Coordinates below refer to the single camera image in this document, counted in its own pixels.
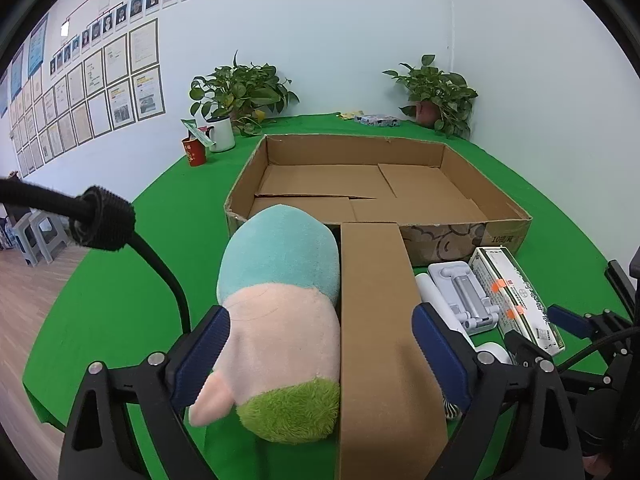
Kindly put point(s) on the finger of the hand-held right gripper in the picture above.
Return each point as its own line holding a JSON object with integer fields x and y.
{"x": 570, "y": 321}
{"x": 520, "y": 347}

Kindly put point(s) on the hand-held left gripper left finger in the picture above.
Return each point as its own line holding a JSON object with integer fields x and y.
{"x": 205, "y": 355}

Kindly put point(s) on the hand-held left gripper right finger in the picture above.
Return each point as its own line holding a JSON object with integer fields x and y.
{"x": 440, "y": 350}

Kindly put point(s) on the small brown cardboard insert box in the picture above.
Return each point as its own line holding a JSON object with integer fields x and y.
{"x": 380, "y": 335}

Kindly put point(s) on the white hair dryer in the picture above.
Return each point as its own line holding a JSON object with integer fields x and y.
{"x": 426, "y": 287}

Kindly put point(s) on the white phone stand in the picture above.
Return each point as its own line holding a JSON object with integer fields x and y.
{"x": 452, "y": 280}

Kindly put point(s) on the pink and teal plush toy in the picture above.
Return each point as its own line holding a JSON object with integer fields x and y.
{"x": 280, "y": 320}

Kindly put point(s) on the large cardboard box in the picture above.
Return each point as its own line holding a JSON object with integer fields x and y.
{"x": 320, "y": 180}

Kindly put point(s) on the green and white carton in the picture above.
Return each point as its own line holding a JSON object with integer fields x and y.
{"x": 515, "y": 295}

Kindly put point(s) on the red paper cup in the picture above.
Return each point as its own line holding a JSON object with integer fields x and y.
{"x": 194, "y": 152}

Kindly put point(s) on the grey plastic stool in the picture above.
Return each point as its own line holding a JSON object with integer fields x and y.
{"x": 50, "y": 220}
{"x": 22, "y": 232}

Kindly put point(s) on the white enamel mug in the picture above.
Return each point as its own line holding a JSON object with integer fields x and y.
{"x": 222, "y": 135}

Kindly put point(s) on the green paper packet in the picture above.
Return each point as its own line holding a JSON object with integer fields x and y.
{"x": 192, "y": 130}

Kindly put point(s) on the small packets at table back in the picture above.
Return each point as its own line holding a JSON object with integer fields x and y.
{"x": 377, "y": 120}

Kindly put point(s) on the potted plant in red pot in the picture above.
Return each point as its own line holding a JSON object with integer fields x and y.
{"x": 430, "y": 90}

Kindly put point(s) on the large leafy potted plant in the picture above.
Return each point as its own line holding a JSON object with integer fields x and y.
{"x": 240, "y": 85}

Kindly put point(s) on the blue wall poster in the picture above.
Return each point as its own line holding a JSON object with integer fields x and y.
{"x": 17, "y": 75}
{"x": 37, "y": 45}

